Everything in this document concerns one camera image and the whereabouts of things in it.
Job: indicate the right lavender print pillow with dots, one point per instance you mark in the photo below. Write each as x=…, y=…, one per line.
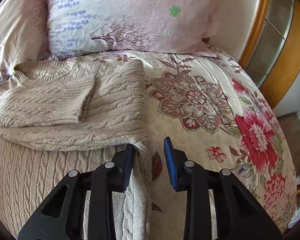
x=79, y=27

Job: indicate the beige cable knit sweater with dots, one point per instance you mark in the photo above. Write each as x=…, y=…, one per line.
x=61, y=115

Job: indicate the floral bed sheet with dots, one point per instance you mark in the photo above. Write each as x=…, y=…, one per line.
x=213, y=111

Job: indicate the left white floral pillow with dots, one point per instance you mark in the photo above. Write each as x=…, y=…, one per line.
x=23, y=33

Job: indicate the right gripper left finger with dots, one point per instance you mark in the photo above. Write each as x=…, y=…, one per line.
x=82, y=203

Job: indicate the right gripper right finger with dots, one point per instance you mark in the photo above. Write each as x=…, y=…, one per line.
x=238, y=213

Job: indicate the wooden headboard frame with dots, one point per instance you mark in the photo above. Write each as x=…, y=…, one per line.
x=264, y=37

